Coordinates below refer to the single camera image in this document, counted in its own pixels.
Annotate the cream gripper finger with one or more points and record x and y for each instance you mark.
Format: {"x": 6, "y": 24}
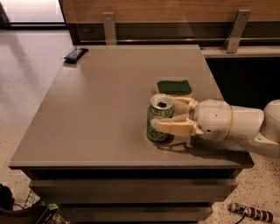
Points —
{"x": 184, "y": 105}
{"x": 179, "y": 125}

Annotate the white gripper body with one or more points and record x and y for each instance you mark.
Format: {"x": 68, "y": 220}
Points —
{"x": 213, "y": 119}

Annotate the green soda can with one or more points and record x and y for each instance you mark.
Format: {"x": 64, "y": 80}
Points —
{"x": 159, "y": 106}

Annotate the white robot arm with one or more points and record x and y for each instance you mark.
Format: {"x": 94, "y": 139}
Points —
{"x": 255, "y": 130}

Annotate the green yellow sponge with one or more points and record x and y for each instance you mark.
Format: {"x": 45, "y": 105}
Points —
{"x": 174, "y": 87}

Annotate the lower grey drawer front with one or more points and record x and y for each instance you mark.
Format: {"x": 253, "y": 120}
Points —
{"x": 136, "y": 214}

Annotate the grey drawer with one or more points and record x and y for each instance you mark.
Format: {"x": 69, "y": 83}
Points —
{"x": 118, "y": 191}
{"x": 136, "y": 214}

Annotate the upper grey drawer front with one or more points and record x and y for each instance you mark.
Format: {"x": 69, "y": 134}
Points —
{"x": 118, "y": 191}

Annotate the black bin with items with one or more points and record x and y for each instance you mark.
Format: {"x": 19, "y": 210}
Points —
{"x": 35, "y": 213}

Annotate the right metal bracket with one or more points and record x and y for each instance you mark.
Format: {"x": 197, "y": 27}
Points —
{"x": 234, "y": 37}

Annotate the metal bracket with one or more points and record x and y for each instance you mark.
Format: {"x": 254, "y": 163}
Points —
{"x": 109, "y": 27}
{"x": 234, "y": 37}

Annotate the left metal bracket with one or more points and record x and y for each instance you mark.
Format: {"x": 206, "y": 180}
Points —
{"x": 109, "y": 27}

